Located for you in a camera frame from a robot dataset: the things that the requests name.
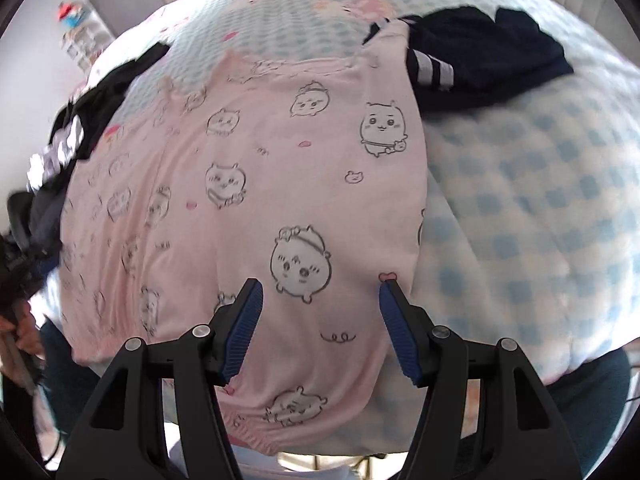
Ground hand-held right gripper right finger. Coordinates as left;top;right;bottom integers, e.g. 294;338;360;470
378;280;583;480

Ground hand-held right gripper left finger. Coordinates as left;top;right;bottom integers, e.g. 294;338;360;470
55;277;265;480

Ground pink printed pants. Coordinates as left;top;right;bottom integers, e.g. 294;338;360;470
57;20;428;456

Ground person's left hand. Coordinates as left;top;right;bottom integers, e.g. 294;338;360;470
0;310;43;356

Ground dark plain garment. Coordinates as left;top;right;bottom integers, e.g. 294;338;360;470
30;180;66;281

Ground person's teal pants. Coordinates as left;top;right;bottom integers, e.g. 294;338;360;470
37;320;631;466

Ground person's white shirt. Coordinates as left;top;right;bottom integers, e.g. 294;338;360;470
165;447;366;480

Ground blue checkered printed blanket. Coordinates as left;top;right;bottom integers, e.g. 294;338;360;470
90;0;640;386

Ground black garment with white print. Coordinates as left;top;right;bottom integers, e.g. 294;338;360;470
27;42;171;196

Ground white shelf rack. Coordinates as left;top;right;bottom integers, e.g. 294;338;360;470
62;22;113;68

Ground red and blue plush toy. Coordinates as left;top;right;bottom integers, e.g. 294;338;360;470
56;1;91;28

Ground navy striped garment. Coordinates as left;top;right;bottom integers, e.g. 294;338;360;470
362;6;575;113

